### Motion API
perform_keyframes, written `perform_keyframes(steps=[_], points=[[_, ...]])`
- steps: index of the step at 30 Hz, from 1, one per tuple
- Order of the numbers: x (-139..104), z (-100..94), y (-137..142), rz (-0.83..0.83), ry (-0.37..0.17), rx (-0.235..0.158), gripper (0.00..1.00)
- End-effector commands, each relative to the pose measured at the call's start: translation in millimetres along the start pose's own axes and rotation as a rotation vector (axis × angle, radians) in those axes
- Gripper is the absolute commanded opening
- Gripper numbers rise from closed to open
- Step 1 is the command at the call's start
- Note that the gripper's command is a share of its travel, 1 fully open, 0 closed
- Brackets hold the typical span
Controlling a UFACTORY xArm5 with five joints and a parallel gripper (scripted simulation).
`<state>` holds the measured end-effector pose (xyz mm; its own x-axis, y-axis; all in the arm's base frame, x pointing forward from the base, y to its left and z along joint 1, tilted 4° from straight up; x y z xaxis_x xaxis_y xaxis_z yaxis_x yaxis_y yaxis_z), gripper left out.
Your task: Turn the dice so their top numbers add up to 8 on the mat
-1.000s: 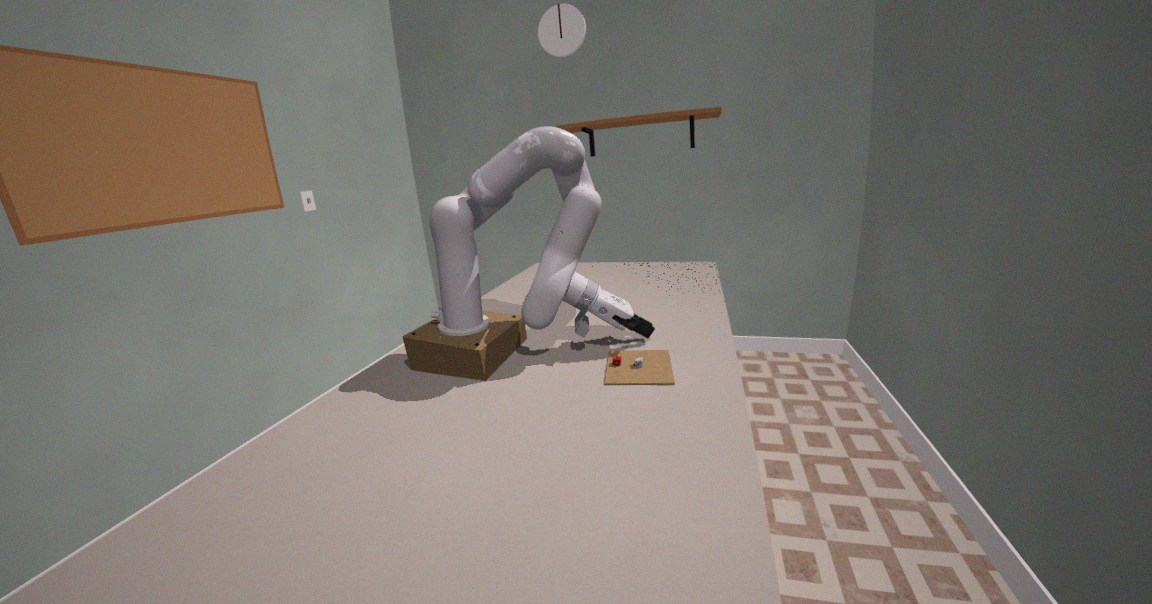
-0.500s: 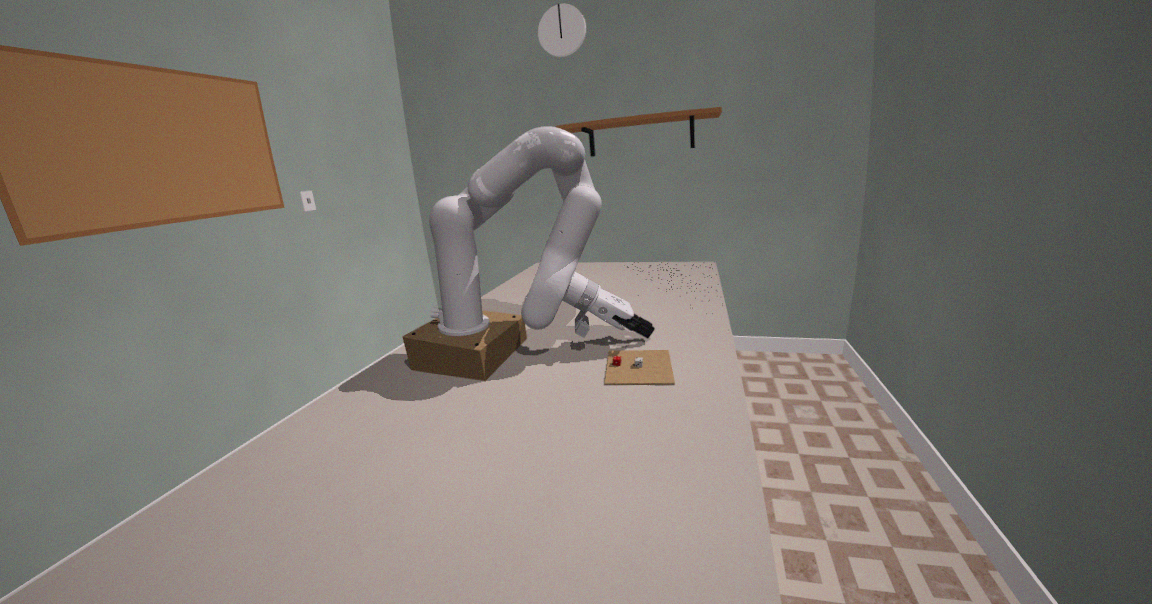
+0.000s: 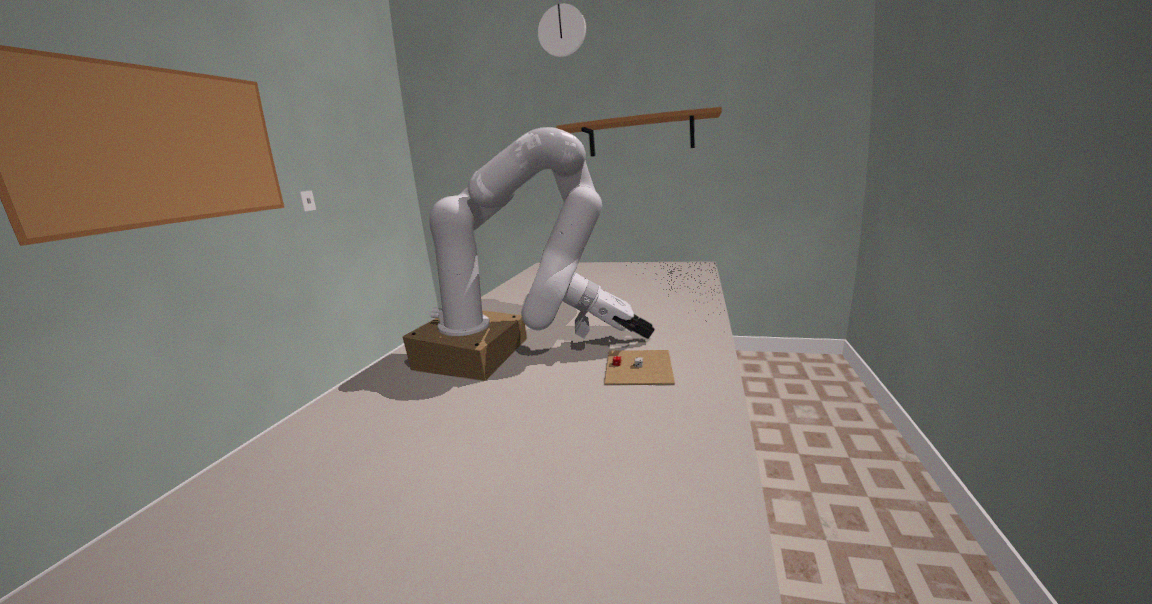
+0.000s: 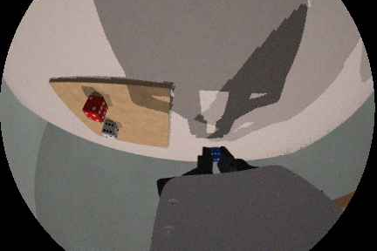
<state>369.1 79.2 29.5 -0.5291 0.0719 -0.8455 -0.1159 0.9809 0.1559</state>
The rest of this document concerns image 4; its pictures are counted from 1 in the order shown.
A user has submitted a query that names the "tan square mat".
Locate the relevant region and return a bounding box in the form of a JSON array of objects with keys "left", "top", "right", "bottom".
[{"left": 48, "top": 78, "right": 171, "bottom": 148}]

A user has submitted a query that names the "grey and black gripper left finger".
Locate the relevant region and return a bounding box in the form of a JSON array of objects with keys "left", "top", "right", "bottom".
[{"left": 157, "top": 146, "right": 213, "bottom": 197}]

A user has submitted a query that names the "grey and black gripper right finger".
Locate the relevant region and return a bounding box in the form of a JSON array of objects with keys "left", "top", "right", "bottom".
[{"left": 217, "top": 146, "right": 259, "bottom": 173}]

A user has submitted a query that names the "blue die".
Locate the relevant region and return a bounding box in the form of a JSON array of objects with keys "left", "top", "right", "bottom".
[{"left": 208, "top": 147, "right": 221, "bottom": 162}]

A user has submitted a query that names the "white die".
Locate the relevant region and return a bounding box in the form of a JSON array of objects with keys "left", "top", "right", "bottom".
[{"left": 101, "top": 121, "right": 119, "bottom": 139}]

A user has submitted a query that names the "red die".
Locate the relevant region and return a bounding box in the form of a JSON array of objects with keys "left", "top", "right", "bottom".
[{"left": 82, "top": 95, "right": 108, "bottom": 123}]

